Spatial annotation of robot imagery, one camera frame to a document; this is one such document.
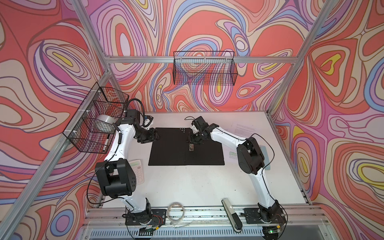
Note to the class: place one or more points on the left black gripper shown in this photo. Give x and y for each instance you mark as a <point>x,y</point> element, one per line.
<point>151,137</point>

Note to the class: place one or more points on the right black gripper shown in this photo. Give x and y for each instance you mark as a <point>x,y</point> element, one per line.
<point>192,140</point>

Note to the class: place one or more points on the marker pen in basket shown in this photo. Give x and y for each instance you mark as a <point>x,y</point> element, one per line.
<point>106,144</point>

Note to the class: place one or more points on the grey blue hole punch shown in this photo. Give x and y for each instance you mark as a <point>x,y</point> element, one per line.
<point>266,156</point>

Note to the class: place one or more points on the aluminium frame rail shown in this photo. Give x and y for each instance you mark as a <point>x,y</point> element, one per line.
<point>211,223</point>

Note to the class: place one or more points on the printed paper sheets stack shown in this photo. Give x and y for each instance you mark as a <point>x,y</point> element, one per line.
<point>243,131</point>

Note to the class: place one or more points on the white and black stapler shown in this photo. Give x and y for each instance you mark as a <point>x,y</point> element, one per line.
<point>232,215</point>

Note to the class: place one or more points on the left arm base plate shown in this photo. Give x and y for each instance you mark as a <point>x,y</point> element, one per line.
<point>154,218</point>

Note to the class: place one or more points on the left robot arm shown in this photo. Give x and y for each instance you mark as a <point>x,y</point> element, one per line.
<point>115,175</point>

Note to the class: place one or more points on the left black wire basket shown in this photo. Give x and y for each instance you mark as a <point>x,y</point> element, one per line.
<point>91,130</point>

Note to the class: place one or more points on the rear black wire basket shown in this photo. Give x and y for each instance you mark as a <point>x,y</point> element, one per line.
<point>207,68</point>

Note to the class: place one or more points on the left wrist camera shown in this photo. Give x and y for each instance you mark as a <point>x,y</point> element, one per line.
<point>147,121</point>

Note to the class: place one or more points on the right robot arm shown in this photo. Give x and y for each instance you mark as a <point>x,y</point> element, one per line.
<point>251,161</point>

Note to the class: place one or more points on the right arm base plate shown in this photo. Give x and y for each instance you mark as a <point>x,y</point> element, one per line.
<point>253,216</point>

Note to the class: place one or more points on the silver tape roll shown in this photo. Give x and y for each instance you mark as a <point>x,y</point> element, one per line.
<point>103,121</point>

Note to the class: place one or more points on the black wire basket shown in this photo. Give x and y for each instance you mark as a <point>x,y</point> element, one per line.
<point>91,130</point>
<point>207,68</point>

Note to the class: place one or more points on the pink white calculator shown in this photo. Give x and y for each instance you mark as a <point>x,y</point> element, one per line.
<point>137,167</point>

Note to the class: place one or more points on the white and black file folder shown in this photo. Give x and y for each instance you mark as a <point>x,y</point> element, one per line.
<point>172,149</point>

